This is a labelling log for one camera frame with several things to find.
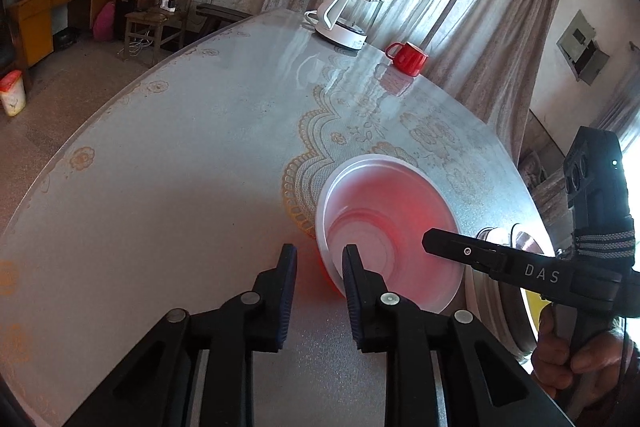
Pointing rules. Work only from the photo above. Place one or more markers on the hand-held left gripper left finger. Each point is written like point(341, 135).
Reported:
point(287, 292)

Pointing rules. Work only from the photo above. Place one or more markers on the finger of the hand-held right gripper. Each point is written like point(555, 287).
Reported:
point(465, 252)

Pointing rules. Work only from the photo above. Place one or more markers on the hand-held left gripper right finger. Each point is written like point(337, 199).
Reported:
point(352, 302)

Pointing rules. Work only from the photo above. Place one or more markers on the stainless steel bowl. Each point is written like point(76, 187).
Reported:
point(495, 317)

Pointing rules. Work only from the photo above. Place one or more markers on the yellow plastic bowl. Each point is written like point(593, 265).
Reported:
point(532, 307)

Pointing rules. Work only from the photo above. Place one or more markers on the red plastic bowl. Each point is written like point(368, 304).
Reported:
point(390, 207)

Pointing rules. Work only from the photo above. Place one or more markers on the person's right hand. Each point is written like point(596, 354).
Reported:
point(550, 357)

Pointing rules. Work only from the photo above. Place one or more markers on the narrow beige lace curtain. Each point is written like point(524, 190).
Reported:
point(620, 107)

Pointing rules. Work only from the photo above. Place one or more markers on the red mug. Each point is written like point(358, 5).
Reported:
point(410, 59)

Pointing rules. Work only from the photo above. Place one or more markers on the white glass electric kettle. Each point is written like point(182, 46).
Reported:
point(340, 27)

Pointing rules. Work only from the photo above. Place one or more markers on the dark wooden bench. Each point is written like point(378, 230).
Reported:
point(222, 14)

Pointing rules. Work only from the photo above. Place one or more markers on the wooden chair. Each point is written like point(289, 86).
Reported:
point(145, 24)

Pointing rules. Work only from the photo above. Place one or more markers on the white power strip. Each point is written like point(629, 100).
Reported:
point(168, 5)

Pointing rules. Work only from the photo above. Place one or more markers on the pink bag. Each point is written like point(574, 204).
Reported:
point(104, 22)

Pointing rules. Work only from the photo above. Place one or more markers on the white bucket with red lid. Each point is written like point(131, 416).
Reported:
point(12, 94)

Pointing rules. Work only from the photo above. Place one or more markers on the wooden cabinet with clutter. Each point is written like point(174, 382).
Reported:
point(35, 17)

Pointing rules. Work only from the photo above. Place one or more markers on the grey wall electrical panel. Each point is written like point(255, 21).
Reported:
point(582, 47)

